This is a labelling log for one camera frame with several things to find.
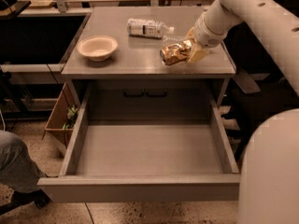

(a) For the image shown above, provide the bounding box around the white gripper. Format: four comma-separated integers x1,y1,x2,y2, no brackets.
185,12,227,63

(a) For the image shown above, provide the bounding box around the crushed orange soda can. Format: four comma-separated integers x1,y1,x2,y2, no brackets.
160,40,192,65

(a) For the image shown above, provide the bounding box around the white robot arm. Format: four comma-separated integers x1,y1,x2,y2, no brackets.
195,0,299,224

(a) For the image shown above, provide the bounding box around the grey cabinet counter unit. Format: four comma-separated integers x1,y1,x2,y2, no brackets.
63,7,235,122

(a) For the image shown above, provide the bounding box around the grey open top drawer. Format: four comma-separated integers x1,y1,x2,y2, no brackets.
36,83,241,203

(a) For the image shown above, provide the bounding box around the clear plastic water bottle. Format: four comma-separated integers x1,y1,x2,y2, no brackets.
162,35,186,46

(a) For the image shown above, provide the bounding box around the white labelled plastic bottle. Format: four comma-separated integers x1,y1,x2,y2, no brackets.
127,18,175,39

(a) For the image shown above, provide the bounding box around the black office chair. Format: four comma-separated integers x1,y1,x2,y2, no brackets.
224,23,299,160

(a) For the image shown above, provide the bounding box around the white paper bowl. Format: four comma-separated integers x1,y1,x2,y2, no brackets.
77,35,119,62

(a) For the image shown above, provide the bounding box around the green item in box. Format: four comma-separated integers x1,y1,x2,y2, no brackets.
63,105,78,130

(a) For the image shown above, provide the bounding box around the brown cardboard box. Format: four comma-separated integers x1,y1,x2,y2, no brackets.
45,83,75,147

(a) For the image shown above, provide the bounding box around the person's leg in jeans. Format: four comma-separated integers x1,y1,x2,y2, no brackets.
0,131,46,193

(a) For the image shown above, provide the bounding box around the black shoe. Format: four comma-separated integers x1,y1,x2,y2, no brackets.
11,189,50,209

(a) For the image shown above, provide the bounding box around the black right drawer handle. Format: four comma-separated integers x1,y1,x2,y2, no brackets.
146,89,167,98

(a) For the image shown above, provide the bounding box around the black drawer handle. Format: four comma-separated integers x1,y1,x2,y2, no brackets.
146,89,167,98
123,89,145,98

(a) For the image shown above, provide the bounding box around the black left drawer handle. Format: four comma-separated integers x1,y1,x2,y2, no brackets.
123,89,145,98

